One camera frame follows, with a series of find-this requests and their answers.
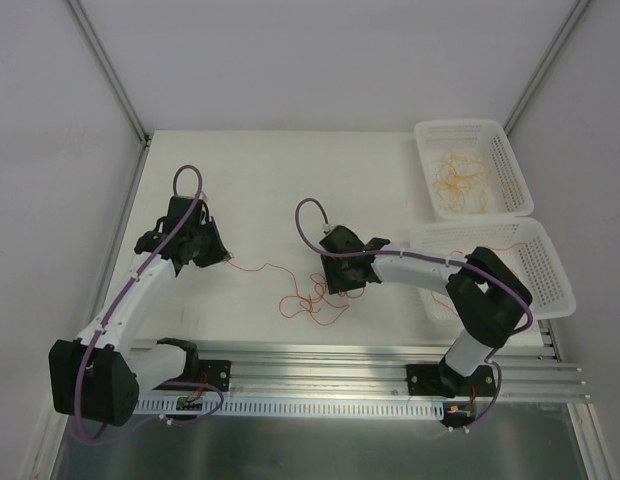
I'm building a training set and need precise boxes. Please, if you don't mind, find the red orange wire ball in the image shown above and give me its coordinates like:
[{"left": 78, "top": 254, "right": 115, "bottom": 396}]
[{"left": 226, "top": 260, "right": 366, "bottom": 328}]

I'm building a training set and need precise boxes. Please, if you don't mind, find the orange wire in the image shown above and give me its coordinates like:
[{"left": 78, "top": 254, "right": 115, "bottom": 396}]
[{"left": 427, "top": 147, "right": 496, "bottom": 214}]

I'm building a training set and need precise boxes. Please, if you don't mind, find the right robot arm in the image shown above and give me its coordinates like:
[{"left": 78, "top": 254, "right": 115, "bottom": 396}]
[{"left": 319, "top": 225, "right": 532, "bottom": 398}]

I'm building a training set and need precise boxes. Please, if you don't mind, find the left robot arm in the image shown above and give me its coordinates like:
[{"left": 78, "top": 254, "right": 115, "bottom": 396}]
[{"left": 48, "top": 195, "right": 230, "bottom": 426}]

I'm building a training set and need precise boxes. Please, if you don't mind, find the far white plastic basket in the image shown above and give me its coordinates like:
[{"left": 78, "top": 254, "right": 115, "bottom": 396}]
[{"left": 414, "top": 118, "right": 534, "bottom": 221}]

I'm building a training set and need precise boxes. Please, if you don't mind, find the white plastic basket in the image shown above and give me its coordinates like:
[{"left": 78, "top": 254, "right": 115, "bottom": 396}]
[
  {"left": 409, "top": 215, "right": 576, "bottom": 320},
  {"left": 414, "top": 118, "right": 534, "bottom": 221}
]

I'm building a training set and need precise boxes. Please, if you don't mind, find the near white plastic basket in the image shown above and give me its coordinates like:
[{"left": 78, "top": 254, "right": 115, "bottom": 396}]
[{"left": 409, "top": 215, "right": 576, "bottom": 320}]

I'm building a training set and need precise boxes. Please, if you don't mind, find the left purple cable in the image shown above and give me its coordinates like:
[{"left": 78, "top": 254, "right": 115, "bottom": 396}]
[{"left": 72, "top": 164, "right": 226, "bottom": 446}]

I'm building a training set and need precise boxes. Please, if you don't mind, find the purple cable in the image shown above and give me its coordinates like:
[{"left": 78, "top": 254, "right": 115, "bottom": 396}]
[
  {"left": 295, "top": 198, "right": 535, "bottom": 431},
  {"left": 72, "top": 164, "right": 226, "bottom": 446}
]

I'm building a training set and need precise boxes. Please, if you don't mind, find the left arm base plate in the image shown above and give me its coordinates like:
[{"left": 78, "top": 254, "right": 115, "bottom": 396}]
[{"left": 195, "top": 359, "right": 232, "bottom": 392}]

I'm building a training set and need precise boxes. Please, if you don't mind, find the aluminium mounting rail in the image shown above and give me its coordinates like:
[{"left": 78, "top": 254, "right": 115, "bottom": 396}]
[{"left": 50, "top": 339, "right": 590, "bottom": 404}]

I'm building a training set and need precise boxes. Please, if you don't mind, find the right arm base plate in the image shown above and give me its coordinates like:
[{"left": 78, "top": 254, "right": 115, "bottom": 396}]
[{"left": 406, "top": 363, "right": 497, "bottom": 398}]

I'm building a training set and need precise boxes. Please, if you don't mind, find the white slotted cable duct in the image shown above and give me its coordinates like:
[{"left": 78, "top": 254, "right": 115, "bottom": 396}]
[{"left": 134, "top": 395, "right": 444, "bottom": 421}]

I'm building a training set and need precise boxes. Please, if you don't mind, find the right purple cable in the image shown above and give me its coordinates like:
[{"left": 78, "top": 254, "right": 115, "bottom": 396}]
[{"left": 295, "top": 198, "right": 535, "bottom": 431}]

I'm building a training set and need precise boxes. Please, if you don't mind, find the left aluminium frame post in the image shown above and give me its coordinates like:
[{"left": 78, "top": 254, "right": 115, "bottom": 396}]
[{"left": 63, "top": 0, "right": 150, "bottom": 145}]

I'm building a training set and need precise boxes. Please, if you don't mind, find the aluminium frame post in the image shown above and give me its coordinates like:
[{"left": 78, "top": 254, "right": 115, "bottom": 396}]
[
  {"left": 63, "top": 0, "right": 150, "bottom": 145},
  {"left": 503, "top": 0, "right": 596, "bottom": 136}
]

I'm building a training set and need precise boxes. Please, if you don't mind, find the right aluminium frame post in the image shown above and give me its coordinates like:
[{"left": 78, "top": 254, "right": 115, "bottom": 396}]
[{"left": 503, "top": 0, "right": 596, "bottom": 136}]

